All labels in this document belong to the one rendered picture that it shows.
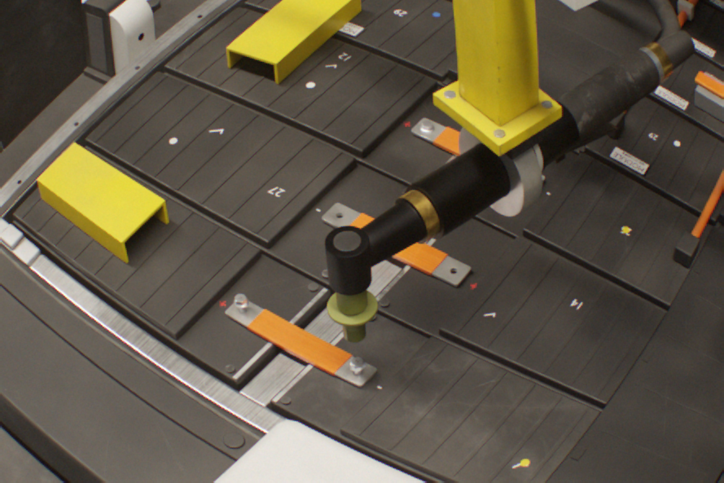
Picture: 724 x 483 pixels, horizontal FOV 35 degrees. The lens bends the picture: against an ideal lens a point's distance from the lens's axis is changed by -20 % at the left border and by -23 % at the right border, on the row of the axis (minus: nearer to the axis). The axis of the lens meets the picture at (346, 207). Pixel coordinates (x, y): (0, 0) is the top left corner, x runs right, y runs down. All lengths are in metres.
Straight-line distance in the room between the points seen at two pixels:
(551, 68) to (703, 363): 0.47
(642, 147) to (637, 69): 0.17
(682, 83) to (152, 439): 0.81
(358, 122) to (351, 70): 0.09
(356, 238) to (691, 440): 0.39
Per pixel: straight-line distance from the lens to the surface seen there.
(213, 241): 1.31
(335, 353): 1.21
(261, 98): 1.45
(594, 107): 1.20
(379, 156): 1.38
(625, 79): 1.24
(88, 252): 1.32
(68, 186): 1.36
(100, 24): 1.68
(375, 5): 1.57
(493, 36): 1.02
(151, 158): 1.40
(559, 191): 1.34
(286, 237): 1.32
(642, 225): 1.31
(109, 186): 1.34
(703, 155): 1.41
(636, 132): 1.42
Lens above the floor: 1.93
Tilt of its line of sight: 45 degrees down
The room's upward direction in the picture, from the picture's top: 5 degrees counter-clockwise
